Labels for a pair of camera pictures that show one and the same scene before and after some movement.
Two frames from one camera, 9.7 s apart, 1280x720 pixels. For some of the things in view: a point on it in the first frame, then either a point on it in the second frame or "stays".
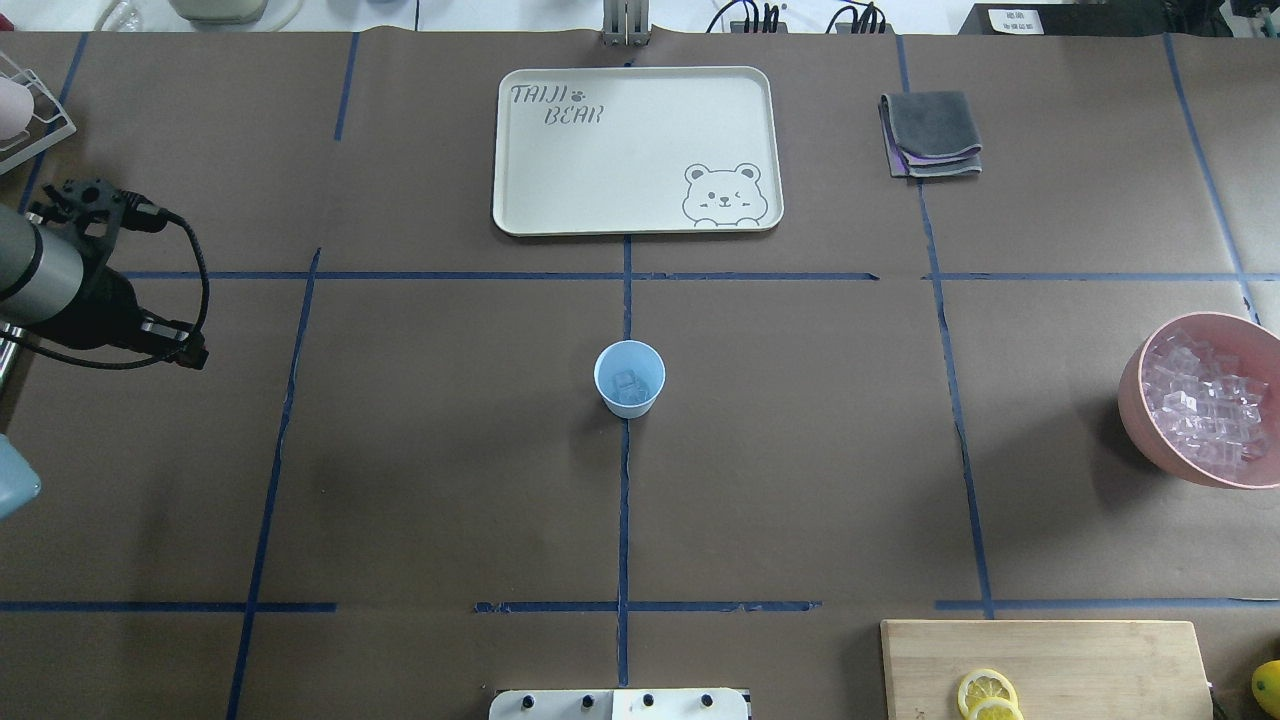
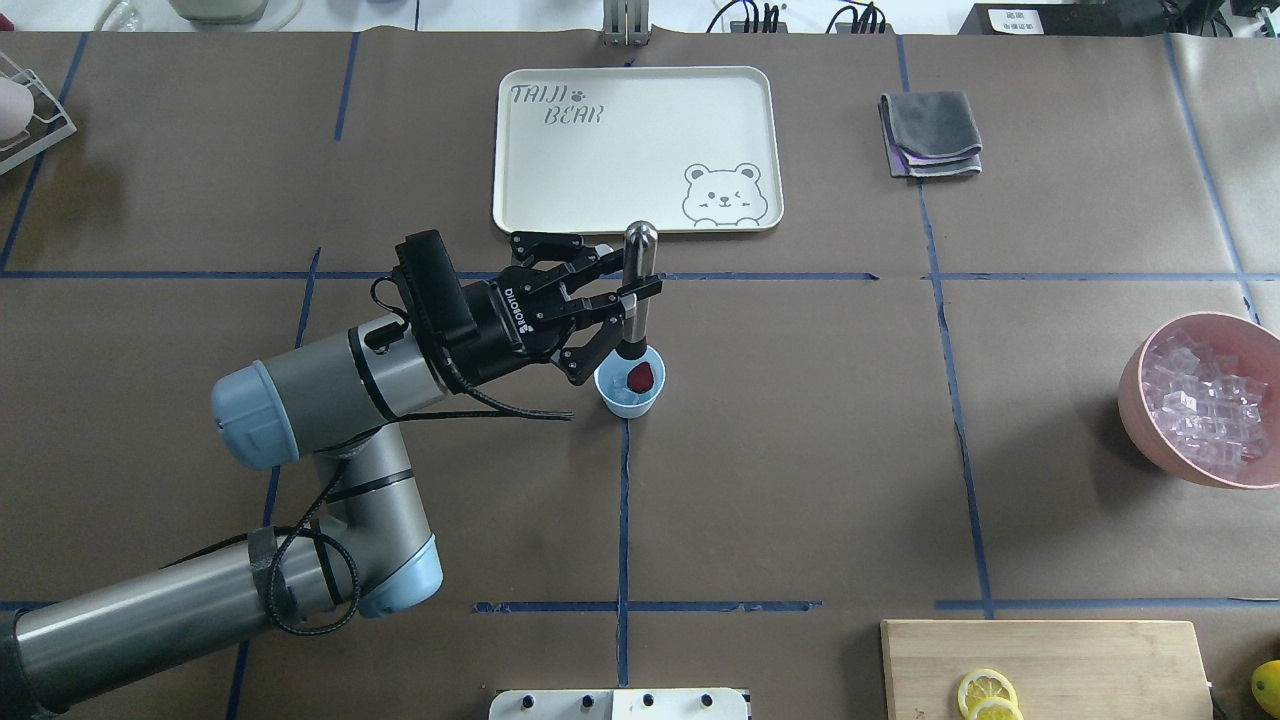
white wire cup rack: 48,125 stays
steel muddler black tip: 13,376 -> 639,264
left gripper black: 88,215 -> 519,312
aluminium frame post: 626,23 stays
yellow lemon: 1266,685 stays
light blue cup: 628,377 stays
